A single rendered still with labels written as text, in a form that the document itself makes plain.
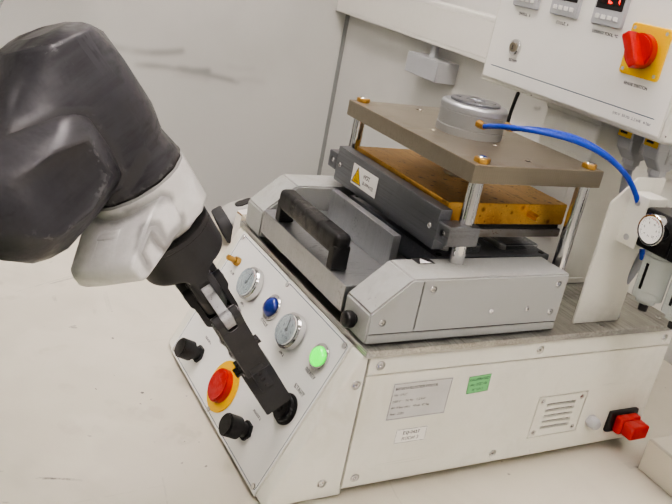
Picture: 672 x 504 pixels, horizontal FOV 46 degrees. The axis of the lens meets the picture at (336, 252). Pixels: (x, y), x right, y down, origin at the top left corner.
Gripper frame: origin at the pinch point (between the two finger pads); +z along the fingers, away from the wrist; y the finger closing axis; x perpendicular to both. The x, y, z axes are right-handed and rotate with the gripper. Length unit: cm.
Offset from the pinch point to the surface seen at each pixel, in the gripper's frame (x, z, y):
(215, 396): 5.0, 7.1, 10.9
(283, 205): -13.6, -5.3, 17.6
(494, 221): -30.5, 1.4, 1.5
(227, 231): -11, 19, 62
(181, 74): -34, 24, 162
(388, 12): -85, 26, 126
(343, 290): -11.7, -2.8, 1.1
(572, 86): -51, -2, 10
